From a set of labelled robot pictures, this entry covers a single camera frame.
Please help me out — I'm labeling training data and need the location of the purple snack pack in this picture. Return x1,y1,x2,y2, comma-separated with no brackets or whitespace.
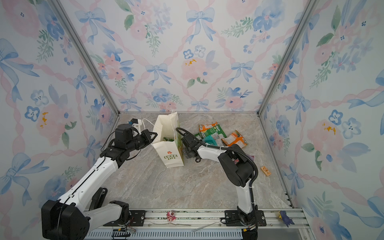
234,155,254,165

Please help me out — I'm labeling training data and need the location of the orange snack pack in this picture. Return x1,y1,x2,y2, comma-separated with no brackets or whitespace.
222,131,248,149
199,122,218,133

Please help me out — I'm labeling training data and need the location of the white paper bag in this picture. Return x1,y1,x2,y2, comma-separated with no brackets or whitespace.
143,111,184,168

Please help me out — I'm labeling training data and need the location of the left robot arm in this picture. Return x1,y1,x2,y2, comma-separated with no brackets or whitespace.
41,120,158,240

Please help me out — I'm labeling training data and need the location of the pink toy figure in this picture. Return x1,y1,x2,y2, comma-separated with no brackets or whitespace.
167,211,176,223

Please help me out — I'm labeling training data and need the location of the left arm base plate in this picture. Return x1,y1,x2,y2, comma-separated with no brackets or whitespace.
103,210,146,227

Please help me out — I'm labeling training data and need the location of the teal snack pack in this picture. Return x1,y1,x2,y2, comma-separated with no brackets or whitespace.
203,136,218,146

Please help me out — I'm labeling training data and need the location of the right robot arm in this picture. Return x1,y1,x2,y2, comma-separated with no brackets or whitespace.
182,133,259,226

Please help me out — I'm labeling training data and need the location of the black corrugated cable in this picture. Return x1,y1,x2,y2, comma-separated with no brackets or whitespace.
175,127,259,193

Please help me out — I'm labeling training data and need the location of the orange snack pack back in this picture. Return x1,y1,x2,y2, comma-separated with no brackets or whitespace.
199,122,218,133

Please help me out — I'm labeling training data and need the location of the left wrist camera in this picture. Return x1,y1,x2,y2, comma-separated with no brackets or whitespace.
129,119,143,132

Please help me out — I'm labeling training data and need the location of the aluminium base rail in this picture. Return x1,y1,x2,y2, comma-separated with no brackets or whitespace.
86,208,315,240

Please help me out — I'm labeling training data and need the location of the green snack pack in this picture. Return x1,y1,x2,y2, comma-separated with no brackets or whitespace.
163,137,175,142
195,125,227,140

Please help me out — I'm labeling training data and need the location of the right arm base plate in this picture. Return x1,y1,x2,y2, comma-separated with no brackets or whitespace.
221,210,267,227

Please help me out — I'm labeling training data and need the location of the orange snack pack right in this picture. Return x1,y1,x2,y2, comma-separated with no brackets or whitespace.
222,131,248,149

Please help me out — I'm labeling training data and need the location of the purple toy figure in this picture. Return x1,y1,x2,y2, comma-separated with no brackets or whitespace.
279,211,295,228

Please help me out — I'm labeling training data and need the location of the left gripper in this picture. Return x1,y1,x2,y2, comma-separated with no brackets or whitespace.
127,129,158,154

